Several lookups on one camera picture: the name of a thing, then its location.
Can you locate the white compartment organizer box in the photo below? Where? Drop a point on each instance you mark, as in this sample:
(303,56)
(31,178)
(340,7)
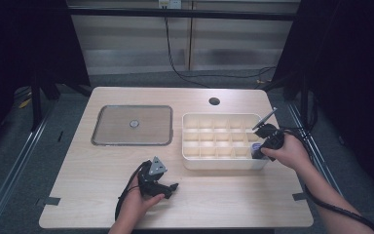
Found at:
(220,162)

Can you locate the aluminium floor rail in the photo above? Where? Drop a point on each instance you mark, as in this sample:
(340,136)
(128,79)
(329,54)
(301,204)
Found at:
(329,182)
(13,175)

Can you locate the light purple sock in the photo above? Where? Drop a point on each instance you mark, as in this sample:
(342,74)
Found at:
(256,147)

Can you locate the person's left hand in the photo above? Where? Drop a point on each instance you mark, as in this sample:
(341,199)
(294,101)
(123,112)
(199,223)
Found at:
(138,208)

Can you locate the grey tape piece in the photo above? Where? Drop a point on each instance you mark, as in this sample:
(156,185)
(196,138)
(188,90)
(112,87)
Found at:
(49,201)
(299,196)

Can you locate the black metal stand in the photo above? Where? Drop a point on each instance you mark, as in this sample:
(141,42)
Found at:
(36,104)
(304,100)

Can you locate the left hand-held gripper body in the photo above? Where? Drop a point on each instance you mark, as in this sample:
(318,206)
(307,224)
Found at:
(151,185)

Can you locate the white wall power outlet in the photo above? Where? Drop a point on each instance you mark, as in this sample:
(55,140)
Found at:
(169,4)

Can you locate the person's right hand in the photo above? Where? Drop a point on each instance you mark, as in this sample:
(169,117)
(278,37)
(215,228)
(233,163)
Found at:
(289,152)

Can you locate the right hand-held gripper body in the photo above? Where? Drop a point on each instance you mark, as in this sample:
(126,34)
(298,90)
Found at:
(272,138)

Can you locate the clear rectangular lid with knob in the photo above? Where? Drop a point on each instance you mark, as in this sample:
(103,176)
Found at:
(120,130)

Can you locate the dark curtain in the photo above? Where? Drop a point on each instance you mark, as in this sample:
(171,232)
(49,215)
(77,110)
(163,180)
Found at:
(350,65)
(22,42)

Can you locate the black horizontal bar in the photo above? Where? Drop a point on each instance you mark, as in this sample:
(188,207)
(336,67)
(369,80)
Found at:
(181,13)

